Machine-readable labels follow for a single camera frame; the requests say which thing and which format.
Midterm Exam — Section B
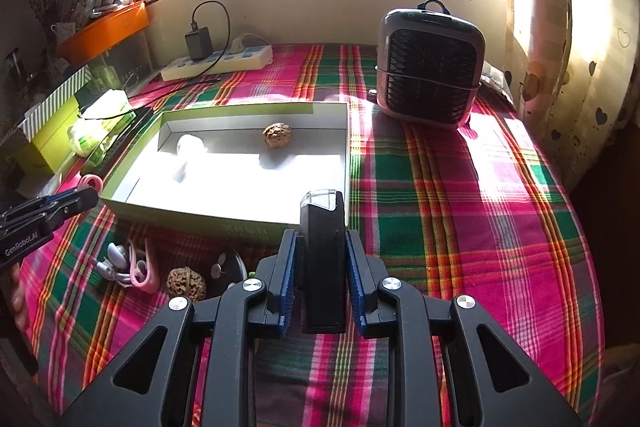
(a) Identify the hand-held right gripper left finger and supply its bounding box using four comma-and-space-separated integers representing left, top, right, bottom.
60, 229, 306, 427

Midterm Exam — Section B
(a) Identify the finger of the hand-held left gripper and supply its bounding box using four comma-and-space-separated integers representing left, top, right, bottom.
47, 187, 99, 230
0, 189, 83, 219

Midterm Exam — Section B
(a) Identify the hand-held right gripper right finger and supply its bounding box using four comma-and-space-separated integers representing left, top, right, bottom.
344, 229, 583, 427

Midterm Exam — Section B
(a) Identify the black lighter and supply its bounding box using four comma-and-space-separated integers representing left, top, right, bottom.
299, 189, 347, 334

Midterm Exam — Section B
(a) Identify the grey blue ball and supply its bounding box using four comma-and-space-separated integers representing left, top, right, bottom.
220, 247, 249, 295

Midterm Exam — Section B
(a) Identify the brown walnut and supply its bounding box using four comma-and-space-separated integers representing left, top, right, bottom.
166, 267, 207, 299
263, 123, 293, 150

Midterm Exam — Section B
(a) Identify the shallow green cardboard box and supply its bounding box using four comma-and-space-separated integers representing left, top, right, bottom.
98, 102, 351, 244

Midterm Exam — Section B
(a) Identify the person's left hand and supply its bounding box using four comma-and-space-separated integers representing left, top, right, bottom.
10, 264, 28, 333

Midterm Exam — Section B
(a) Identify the lime green striped box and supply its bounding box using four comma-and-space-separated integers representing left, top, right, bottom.
20, 79, 93, 175

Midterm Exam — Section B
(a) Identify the green tissue pack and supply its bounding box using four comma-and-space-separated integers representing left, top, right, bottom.
67, 104, 136, 158

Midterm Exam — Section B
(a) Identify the black smartphone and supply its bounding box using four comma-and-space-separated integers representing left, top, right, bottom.
80, 107, 157, 175

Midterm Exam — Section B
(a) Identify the pink plastic clip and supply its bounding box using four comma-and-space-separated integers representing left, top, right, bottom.
127, 237, 157, 293

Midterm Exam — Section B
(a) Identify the plaid cloth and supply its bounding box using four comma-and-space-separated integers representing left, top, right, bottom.
20, 43, 608, 427

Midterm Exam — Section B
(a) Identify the white ribbed wheel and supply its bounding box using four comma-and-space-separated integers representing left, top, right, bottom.
176, 134, 207, 158

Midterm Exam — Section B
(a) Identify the orange box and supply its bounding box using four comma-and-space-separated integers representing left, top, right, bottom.
56, 2, 151, 62

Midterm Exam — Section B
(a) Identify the black charger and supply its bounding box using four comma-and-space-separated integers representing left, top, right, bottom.
185, 26, 213, 62

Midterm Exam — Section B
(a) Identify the white power strip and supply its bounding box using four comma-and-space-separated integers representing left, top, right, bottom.
161, 44, 274, 82

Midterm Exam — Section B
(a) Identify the small grey fan heater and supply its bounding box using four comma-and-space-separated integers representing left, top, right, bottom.
375, 0, 487, 130

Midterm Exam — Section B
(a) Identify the beige heart print curtain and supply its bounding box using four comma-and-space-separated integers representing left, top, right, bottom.
500, 0, 640, 188

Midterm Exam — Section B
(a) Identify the white USB cable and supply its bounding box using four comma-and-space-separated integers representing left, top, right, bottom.
97, 242, 133, 280

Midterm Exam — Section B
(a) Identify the black charger cable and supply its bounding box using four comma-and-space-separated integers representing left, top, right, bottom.
125, 1, 232, 105

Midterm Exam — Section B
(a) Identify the white power cord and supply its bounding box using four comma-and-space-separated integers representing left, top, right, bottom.
231, 33, 271, 50

